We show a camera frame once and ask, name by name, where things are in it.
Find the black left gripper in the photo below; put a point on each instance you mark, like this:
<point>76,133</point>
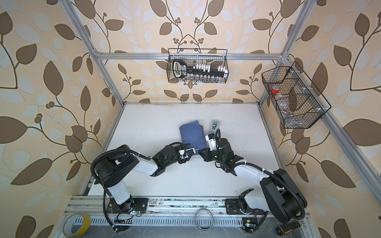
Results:
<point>178,148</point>

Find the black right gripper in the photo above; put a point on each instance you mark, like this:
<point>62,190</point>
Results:
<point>207,155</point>

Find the blue wrapping paper sheet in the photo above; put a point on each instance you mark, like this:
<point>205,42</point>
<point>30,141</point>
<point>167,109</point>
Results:
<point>192,136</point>

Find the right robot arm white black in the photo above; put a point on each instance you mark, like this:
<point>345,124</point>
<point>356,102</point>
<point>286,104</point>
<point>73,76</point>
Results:
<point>278,193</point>

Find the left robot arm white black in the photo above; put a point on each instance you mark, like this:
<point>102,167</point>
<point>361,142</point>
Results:
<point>110,168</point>

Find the grey tape dispenser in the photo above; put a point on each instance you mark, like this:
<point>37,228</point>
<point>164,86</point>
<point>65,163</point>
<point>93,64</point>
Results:
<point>214,126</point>

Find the red capped plastic bottle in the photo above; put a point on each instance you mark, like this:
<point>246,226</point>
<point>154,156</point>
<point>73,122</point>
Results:
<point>275,90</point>

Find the black tool set in basket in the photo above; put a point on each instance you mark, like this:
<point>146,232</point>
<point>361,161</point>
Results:
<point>181,70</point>

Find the orange black screwdriver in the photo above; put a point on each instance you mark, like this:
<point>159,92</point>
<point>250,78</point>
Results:
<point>287,228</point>

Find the yellow tape roll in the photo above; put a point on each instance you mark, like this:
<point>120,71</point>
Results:
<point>76,225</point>

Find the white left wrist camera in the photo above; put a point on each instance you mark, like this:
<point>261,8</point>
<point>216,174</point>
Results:
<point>187,153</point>

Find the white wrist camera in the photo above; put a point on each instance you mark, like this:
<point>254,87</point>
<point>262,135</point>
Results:
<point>187,153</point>
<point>211,141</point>

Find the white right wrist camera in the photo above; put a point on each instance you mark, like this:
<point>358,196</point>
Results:
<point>211,141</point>

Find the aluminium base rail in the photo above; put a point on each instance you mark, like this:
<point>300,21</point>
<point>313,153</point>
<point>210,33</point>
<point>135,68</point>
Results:
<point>93,205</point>

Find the right wall wire basket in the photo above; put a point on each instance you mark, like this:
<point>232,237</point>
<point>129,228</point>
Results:
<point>300,102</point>

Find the wall wire basket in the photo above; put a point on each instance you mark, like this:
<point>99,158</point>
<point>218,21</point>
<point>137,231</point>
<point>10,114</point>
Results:
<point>300,102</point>
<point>215,57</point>

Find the back wall wire basket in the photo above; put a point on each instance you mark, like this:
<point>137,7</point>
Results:
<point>215,57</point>

